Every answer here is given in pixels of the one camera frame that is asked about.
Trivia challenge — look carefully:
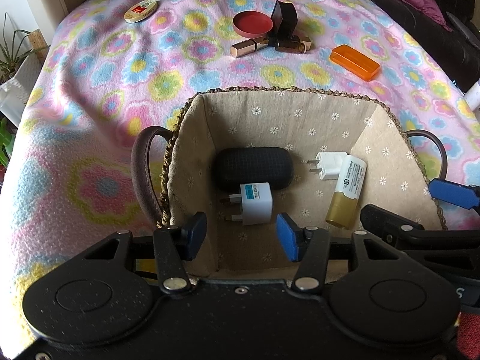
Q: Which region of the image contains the gold white Cielo perfume bottle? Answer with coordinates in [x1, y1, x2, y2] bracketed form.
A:
[325, 155, 367, 228]

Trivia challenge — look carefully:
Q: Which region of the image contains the white UK plug adapter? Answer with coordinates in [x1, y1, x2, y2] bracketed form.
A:
[229, 183, 273, 226]

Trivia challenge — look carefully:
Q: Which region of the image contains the white US charger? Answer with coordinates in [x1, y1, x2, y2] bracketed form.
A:
[307, 152, 347, 180]

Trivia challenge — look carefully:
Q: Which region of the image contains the black glasses case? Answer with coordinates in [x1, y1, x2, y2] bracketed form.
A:
[210, 147, 294, 194]

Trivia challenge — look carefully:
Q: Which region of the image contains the woven fabric-lined basket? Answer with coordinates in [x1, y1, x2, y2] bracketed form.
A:
[131, 88, 446, 279]

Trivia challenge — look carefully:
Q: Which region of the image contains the black leather sofa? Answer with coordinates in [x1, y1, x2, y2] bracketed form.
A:
[372, 0, 479, 93]

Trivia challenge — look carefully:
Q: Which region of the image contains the orange plastic case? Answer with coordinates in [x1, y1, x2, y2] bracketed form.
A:
[329, 45, 381, 81]

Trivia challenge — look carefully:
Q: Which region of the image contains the pink floral fleece blanket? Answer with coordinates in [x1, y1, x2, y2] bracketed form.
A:
[1, 0, 479, 325]

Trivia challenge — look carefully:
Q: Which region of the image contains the rose gold lipstick tube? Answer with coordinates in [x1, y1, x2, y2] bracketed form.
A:
[230, 37, 269, 58]

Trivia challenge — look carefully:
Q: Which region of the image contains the white plant pot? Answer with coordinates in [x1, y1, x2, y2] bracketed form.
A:
[0, 54, 41, 127]

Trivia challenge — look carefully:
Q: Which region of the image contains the round gold tin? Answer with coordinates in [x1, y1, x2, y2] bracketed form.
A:
[124, 0, 158, 24]

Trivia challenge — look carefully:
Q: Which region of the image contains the potted green plant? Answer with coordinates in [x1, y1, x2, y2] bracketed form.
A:
[1, 12, 50, 84]

